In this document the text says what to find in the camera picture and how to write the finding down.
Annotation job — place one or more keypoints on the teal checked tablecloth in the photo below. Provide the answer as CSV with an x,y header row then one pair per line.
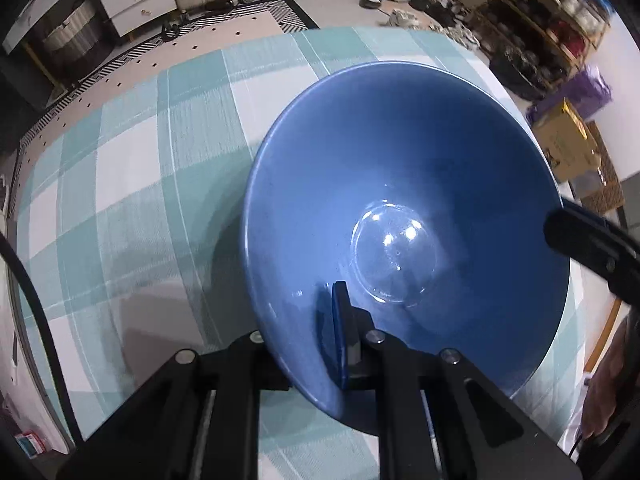
x,y
150,185

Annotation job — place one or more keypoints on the purple bag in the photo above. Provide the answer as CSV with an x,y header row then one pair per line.
x,y
590,90

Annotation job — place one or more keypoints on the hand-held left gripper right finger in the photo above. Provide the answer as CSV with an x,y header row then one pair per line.
x,y
340,330

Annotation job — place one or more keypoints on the person's right hand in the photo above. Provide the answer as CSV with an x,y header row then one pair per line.
x,y
607,385

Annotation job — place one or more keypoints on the grey white laundry basket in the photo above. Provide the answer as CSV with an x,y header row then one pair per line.
x,y
75,35

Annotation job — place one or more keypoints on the metal shoe rack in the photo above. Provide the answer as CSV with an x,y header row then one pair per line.
x,y
540,20

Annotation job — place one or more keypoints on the yellow cardboard box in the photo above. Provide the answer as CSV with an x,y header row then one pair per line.
x,y
565,145

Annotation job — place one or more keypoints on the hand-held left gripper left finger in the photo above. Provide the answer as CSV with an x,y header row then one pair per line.
x,y
250,360

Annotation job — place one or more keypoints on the blue bowl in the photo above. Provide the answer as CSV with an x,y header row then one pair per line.
x,y
400,160

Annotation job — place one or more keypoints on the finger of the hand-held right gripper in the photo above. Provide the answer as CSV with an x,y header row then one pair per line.
x,y
580,237

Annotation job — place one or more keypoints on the small red box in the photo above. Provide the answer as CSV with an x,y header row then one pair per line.
x,y
31,445

